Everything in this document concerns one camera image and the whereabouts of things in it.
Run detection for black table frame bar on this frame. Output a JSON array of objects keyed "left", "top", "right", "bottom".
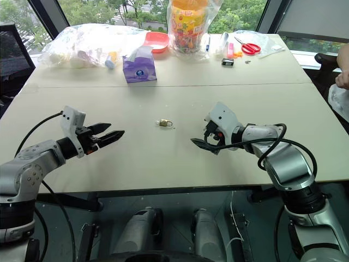
[{"left": 34, "top": 192, "right": 105, "bottom": 212}]

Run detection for red plastic tray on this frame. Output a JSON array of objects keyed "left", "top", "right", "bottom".
[{"left": 143, "top": 31, "right": 170, "bottom": 54}]

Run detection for flat clear plastic bag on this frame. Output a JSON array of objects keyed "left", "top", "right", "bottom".
[{"left": 231, "top": 29, "right": 286, "bottom": 59}]

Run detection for dark window frame post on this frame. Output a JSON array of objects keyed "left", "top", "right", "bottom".
[
  {"left": 27, "top": 0, "right": 71, "bottom": 42},
  {"left": 255, "top": 0, "right": 279, "bottom": 35}
]

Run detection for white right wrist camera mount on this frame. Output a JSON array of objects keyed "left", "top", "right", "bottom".
[{"left": 204, "top": 102, "right": 245, "bottom": 147}]

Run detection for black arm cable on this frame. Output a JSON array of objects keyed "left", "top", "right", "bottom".
[
  {"left": 203, "top": 123, "right": 318, "bottom": 187},
  {"left": 14, "top": 111, "right": 77, "bottom": 262}
]

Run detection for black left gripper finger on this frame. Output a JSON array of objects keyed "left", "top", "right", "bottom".
[
  {"left": 97, "top": 130, "right": 126, "bottom": 150},
  {"left": 91, "top": 122, "right": 112, "bottom": 135}
]

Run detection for thin white cable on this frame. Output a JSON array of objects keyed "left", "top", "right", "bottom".
[{"left": 227, "top": 190, "right": 245, "bottom": 249}]

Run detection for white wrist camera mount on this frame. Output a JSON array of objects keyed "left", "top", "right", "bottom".
[
  {"left": 204, "top": 102, "right": 245, "bottom": 147},
  {"left": 60, "top": 105, "right": 87, "bottom": 159}
]

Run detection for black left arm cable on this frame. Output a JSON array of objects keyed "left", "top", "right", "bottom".
[{"left": 14, "top": 111, "right": 77, "bottom": 262}]

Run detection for black office chair armrest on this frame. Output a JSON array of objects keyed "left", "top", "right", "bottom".
[{"left": 314, "top": 52, "right": 342, "bottom": 82}]

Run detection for red handled scissors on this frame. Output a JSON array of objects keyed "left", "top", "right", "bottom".
[{"left": 233, "top": 36, "right": 262, "bottom": 56}]

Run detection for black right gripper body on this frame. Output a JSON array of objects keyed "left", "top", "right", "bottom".
[{"left": 203, "top": 120, "right": 226, "bottom": 147}]

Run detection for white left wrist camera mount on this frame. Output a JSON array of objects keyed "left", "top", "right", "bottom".
[{"left": 60, "top": 105, "right": 87, "bottom": 159}]

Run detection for large clear plastic bag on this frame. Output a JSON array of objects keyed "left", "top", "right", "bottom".
[{"left": 38, "top": 23, "right": 148, "bottom": 69}]

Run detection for person bare hand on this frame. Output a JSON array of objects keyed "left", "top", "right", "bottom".
[{"left": 335, "top": 69, "right": 349, "bottom": 90}]

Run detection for white crumpled plastic bag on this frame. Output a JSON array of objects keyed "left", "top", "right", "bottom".
[{"left": 327, "top": 84, "right": 349, "bottom": 123}]

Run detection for purple tissue box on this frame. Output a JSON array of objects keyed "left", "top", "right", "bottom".
[{"left": 122, "top": 45, "right": 159, "bottom": 84}]

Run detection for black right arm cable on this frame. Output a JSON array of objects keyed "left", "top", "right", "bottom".
[{"left": 203, "top": 123, "right": 318, "bottom": 187}]

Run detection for black mesh office chair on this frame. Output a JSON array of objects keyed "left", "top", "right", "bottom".
[{"left": 0, "top": 22, "right": 37, "bottom": 110}]

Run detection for colourful container in clear bag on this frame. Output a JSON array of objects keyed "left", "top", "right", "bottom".
[{"left": 166, "top": 0, "right": 219, "bottom": 62}]

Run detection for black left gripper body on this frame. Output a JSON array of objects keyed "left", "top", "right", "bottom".
[{"left": 75, "top": 126, "right": 100, "bottom": 156}]

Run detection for small blue yellow bottle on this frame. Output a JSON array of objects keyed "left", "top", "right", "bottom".
[{"left": 104, "top": 51, "right": 119, "bottom": 69}]

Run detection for grey rounded housing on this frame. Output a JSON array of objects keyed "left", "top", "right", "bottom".
[
  {"left": 113, "top": 206, "right": 164, "bottom": 255},
  {"left": 191, "top": 208, "right": 227, "bottom": 261}
]

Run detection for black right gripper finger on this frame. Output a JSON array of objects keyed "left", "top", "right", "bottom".
[
  {"left": 190, "top": 138, "right": 216, "bottom": 150},
  {"left": 198, "top": 145, "right": 222, "bottom": 156}
]

